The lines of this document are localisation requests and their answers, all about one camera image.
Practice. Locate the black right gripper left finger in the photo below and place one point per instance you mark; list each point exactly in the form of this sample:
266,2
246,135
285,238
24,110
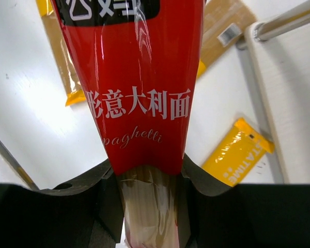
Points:
85,211

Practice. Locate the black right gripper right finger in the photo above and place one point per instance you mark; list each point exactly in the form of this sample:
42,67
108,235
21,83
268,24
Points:
212,214

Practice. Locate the red spaghetti bag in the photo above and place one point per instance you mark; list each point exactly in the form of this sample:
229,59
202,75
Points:
137,62

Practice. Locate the yellow pasta bag right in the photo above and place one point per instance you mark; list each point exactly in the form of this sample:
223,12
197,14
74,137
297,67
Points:
237,153

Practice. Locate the yellow pasta bag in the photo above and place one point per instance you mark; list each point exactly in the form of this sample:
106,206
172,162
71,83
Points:
61,54
237,153

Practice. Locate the yellow pasta bag lower left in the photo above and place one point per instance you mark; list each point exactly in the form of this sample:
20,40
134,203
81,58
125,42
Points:
61,54

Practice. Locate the white two-tier shelf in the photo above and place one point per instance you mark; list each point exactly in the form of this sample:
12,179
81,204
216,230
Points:
279,57

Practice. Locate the yellow pasta bag barcode centre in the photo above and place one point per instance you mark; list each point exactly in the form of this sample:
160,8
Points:
224,24

